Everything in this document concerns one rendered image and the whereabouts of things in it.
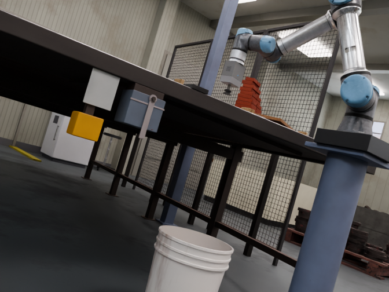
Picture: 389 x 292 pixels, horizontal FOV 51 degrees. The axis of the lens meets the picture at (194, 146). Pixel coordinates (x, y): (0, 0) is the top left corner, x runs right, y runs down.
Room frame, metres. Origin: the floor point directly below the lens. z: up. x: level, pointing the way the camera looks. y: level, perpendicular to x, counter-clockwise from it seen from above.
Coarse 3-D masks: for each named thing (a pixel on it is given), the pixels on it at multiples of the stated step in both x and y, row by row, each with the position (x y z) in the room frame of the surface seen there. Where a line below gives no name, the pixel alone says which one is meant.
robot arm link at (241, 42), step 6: (240, 30) 1.88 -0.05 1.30; (246, 30) 1.87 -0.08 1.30; (240, 36) 1.87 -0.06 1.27; (246, 36) 1.86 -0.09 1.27; (234, 42) 1.89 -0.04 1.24; (240, 42) 1.87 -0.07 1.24; (246, 42) 1.86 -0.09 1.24; (234, 48) 1.88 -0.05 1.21; (240, 48) 1.87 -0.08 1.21; (246, 48) 1.88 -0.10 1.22
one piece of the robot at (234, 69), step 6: (228, 60) 1.89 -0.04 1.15; (234, 60) 1.87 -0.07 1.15; (228, 66) 1.88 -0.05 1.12; (234, 66) 1.86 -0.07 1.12; (240, 66) 1.89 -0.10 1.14; (222, 72) 1.90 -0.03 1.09; (228, 72) 1.87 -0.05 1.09; (234, 72) 1.87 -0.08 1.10; (240, 72) 1.90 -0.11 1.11; (222, 78) 1.89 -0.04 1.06; (228, 78) 1.87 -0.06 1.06; (234, 78) 1.87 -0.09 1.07; (240, 78) 1.91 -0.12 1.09; (228, 84) 1.90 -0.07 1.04; (234, 84) 1.88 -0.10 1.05; (240, 84) 1.92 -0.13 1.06
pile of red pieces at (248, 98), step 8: (248, 80) 2.78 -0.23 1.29; (256, 80) 2.80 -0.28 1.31; (240, 88) 2.79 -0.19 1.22; (248, 88) 2.77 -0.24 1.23; (256, 88) 2.81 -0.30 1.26; (240, 96) 2.78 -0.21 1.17; (248, 96) 2.76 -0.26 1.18; (256, 96) 2.82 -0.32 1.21; (240, 104) 2.77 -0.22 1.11; (248, 104) 2.75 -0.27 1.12; (256, 104) 2.83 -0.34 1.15; (256, 112) 2.84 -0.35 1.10
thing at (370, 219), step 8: (360, 208) 6.32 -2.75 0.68; (368, 208) 6.69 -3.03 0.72; (360, 216) 6.30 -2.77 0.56; (368, 216) 6.23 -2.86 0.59; (376, 216) 6.16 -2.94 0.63; (384, 216) 6.09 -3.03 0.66; (368, 224) 6.21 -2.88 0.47; (376, 224) 6.14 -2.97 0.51; (384, 224) 6.07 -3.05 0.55; (368, 232) 6.19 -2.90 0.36; (376, 232) 6.12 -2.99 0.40; (384, 232) 6.04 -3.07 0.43; (368, 240) 6.17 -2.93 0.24; (376, 240) 6.10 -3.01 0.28; (384, 240) 6.03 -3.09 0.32; (384, 248) 6.01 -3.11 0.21
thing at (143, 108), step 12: (132, 84) 1.44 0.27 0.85; (132, 96) 1.41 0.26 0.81; (144, 96) 1.43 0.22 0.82; (156, 96) 1.47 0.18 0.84; (120, 108) 1.46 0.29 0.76; (132, 108) 1.41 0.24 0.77; (144, 108) 1.44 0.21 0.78; (156, 108) 1.46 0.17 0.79; (120, 120) 1.43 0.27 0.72; (132, 120) 1.42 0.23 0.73; (144, 120) 1.44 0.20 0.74; (156, 120) 1.47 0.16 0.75; (144, 132) 1.44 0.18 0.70; (156, 132) 1.48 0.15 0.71
